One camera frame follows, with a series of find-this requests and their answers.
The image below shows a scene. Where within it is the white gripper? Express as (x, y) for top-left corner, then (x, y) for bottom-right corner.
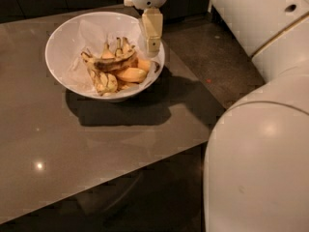
(124, 0), (167, 57)

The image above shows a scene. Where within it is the orange fruit right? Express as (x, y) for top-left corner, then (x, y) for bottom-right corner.
(137, 58), (152, 72)

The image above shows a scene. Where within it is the orange fruit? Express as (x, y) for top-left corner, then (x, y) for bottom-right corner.
(115, 68), (147, 83)
(137, 58), (152, 72)

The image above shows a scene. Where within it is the brown spotted banana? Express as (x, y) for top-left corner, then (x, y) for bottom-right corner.
(81, 37), (138, 73)

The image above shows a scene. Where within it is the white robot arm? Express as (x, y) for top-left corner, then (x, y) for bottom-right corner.
(204, 0), (309, 232)

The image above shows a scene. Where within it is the orange fruit front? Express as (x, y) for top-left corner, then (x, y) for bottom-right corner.
(115, 68), (147, 83)

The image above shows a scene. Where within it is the white paper liner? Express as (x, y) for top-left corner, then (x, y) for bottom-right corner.
(67, 16), (162, 101)

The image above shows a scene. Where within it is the white bowl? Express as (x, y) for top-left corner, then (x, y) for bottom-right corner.
(45, 12), (165, 102)

